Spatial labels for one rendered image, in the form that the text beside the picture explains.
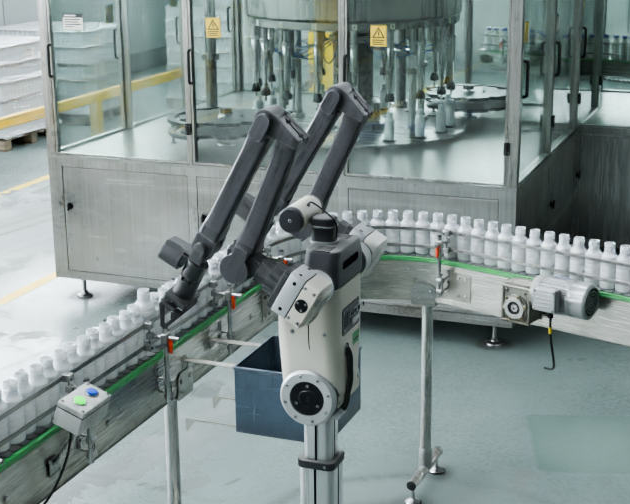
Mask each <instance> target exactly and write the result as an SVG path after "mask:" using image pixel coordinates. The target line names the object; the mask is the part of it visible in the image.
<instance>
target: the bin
mask: <svg viewBox="0 0 630 504"><path fill-rule="evenodd" d="M214 342H220V343H228V344H236V345H244V346H252V347H257V348H256V349H254V350H253V351H252V352H251V353H249V354H248V355H247V356H246V357H244V358H243V359H242V360H241V361H240V362H238V363H237V364H231V363H224V362H216V361H209V360H201V359H194V358H187V354H186V355H184V356H183V357H182V369H184V368H185V367H187V362H191V363H199V364H206V365H214V366H221V367H228V368H233V370H234V379H235V398H228V397H221V396H214V395H213V408H215V407H216V406H217V404H218V403H219V401H220V400H221V399H227V400H234V401H235V413H236V425H232V424H225V423H219V422H212V421H206V420H199V419H193V418H186V431H188V430H189V429H190V427H191V426H192V424H193V423H194V421H198V422H204V423H211V424H217V425H224V426H230V427H236V432H241V433H247V434H254V435H260V436H267V437H273V438H280V439H286V440H293V441H299V442H304V424H301V423H299V422H297V421H295V420H294V419H293V418H291V417H290V416H289V415H288V413H287V412H286V411H285V409H284V407H283V405H282V402H281V398H280V390H281V386H282V383H283V374H282V363H281V352H280V341H279V335H272V336H271V337H269V338H268V339H267V340H266V341H264V342H263V343H262V344H260V343H252V342H244V341H236V340H228V339H220V338H214V335H212V336H211V337H209V344H210V349H211V348H212V347H213V346H214ZM361 349H362V346H360V345H359V355H358V368H359V373H360V382H359V386H358V388H357V389H356V390H355V392H354V393H353V394H352V395H351V396H350V401H349V405H348V407H347V409H346V412H345V413H344V414H343V415H342V416H341V417H340V419H339V420H338V433H339V432H340V431H341V430H342V429H343V428H344V427H345V426H346V425H347V423H348V422H349V421H350V420H351V419H352V418H353V417H354V416H355V414H356V413H357V412H358V411H359V410H360V409H361Z"/></svg>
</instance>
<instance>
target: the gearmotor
mask: <svg viewBox="0 0 630 504"><path fill-rule="evenodd" d="M599 299H600V295H599V290H598V288H597V286H596V285H595V284H591V283H586V282H581V281H577V280H573V279H570V278H565V277H560V276H555V275H554V276H552V275H547V274H540V275H537V276H536V277H535V278H534V280H531V279H526V278H522V277H517V278H509V279H507V280H506V283H505V284H503V283H502V295H501V320H503V321H507V322H512V323H516V324H520V325H525V326H529V324H531V323H533V322H535V321H537V320H538V319H540V320H542V312H548V315H547V318H549V327H548V330H549V340H550V347H551V354H552V364H553V366H552V368H548V367H544V369H546V370H553V369H554V368H555V358H554V350H553V343H552V327H551V322H552V318H553V317H554V315H553V314H554V313H555V314H560V315H565V316H569V317H574V318H579V319H583V320H589V319H591V318H592V317H593V316H594V315H595V313H596V311H597V308H598V305H599Z"/></svg>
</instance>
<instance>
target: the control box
mask: <svg viewBox="0 0 630 504"><path fill-rule="evenodd" d="M88 388H95V389H96V390H97V391H98V394H97V395H95V396H93V395H89V394H88V393H87V392H86V390H87V389H88ZM76 396H82V397H84V398H85V399H86V402H85V403H84V404H78V403H76V402H75V401H74V398H75V397H76ZM110 399H111V394H109V393H107V392H105V391H103V390H101V389H99V388H97V387H95V386H93V385H92V384H90V383H88V382H86V383H85V384H83V385H82V386H80V387H79V388H77V389H76V390H74V391H73V392H71V393H70V394H68V395H67V396H65V397H64V398H62V399H61V400H59V401H58V405H57V408H56V412H55V415H54V419H53V423H54V424H56V425H58V426H60V427H61V428H63V429H65V430H67V431H68V432H69V433H70V434H69V439H68V440H67V442H66V443H65V445H64V446H63V448H62V449H61V451H60V452H59V453H58V454H57V455H56V456H54V457H53V458H52V459H50V460H49V461H48V462H49V475H50V478H52V477H53V476H54V475H56V474H57V473H58V472H59V471H61V472H60V475H59V477H58V479H57V481H56V483H55V485H54V487H53V489H52V491H51V493H50V494H49V496H48V498H47V499H46V500H45V502H44V503H43V504H46V503H47V502H48V501H49V499H50V498H51V496H52V495H53V493H54V491H55V489H56V487H57V485H58V483H59V481H60V479H61V477H62V475H63V472H64V470H65V467H66V464H67V461H68V457H69V453H70V449H71V444H72V442H73V441H74V439H75V437H76V436H79V435H80V434H81V433H83V432H84V431H85V430H87V429H88V428H90V427H91V426H92V425H94V424H95V423H96V422H98V421H99V420H101V419H102V418H103V417H105V415H106V412H107V409H108V405H109V402H110ZM66 451H67V454H66V458H65V461H64V464H63V467H62V470H61V464H60V461H61V459H62V457H63V456H64V454H65V453H66Z"/></svg>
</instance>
